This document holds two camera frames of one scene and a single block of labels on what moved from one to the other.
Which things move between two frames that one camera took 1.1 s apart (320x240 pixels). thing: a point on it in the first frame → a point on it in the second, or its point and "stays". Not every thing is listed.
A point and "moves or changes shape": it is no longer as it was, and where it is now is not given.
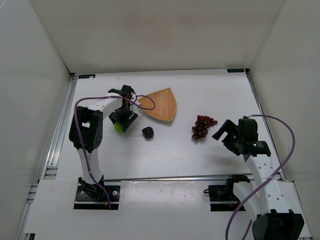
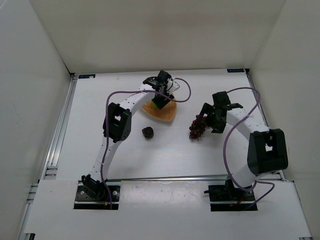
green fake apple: (118, 127) moves or changes shape
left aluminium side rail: (50, 170) stays
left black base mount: (91, 196) stays
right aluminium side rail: (247, 70) stays
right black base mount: (222, 198) stays
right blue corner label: (235, 70) stays
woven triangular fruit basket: (165, 108) stays
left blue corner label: (87, 76) stays
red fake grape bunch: (202, 123) moves or changes shape
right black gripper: (230, 136) → (210, 116)
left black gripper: (125, 117) → (162, 100)
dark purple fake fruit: (148, 132) stays
